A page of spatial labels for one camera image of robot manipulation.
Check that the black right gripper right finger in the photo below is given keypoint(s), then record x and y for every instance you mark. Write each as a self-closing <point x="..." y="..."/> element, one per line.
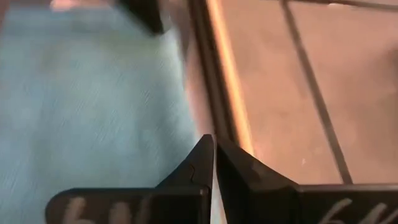
<point x="261" y="202"/>

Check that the artificial plant in black pot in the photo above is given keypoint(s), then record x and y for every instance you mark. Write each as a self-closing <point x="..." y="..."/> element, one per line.
<point x="143" y="15"/>

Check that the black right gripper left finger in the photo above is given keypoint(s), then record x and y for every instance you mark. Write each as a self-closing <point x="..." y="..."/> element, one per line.
<point x="180" y="202"/>

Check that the blue microfiber towel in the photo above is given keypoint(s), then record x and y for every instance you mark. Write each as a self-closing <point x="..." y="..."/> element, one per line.
<point x="93" y="109"/>

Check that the wooden table board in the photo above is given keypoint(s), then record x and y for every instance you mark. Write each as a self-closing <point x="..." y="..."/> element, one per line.
<point x="233" y="93"/>

